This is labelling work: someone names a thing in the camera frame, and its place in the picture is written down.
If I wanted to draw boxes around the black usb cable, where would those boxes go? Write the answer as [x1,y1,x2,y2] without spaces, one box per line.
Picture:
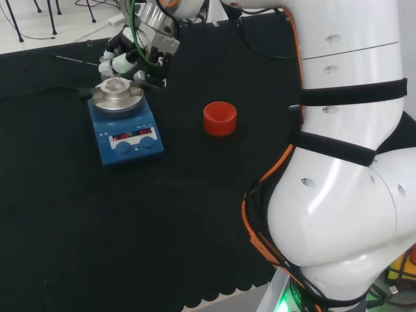
[365,281,400,312]

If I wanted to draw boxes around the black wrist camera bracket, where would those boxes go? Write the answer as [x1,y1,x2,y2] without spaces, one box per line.
[142,31,181,90]

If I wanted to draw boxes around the heater with blue base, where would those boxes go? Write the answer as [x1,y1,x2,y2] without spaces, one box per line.
[86,79,165,167]

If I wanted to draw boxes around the black tripod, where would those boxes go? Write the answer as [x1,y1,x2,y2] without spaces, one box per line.
[32,0,98,36]
[0,0,25,44]

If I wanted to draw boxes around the black bench cloth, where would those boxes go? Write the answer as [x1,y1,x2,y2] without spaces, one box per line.
[0,18,416,312]

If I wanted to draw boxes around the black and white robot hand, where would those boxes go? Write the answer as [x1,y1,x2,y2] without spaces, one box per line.
[98,25,148,85]

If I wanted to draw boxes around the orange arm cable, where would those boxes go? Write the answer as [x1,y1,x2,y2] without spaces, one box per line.
[241,6,306,284]

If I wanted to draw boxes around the metal probe with black cable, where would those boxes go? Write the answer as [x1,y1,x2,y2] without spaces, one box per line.
[24,54,99,100]

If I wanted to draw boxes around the yellow stop button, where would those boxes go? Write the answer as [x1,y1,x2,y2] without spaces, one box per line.
[385,245,416,284]

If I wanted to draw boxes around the red ribbed flask stand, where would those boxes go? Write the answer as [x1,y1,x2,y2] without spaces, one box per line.
[203,101,238,137]

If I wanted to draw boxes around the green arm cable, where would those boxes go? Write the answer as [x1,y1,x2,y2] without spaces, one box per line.
[127,0,157,68]

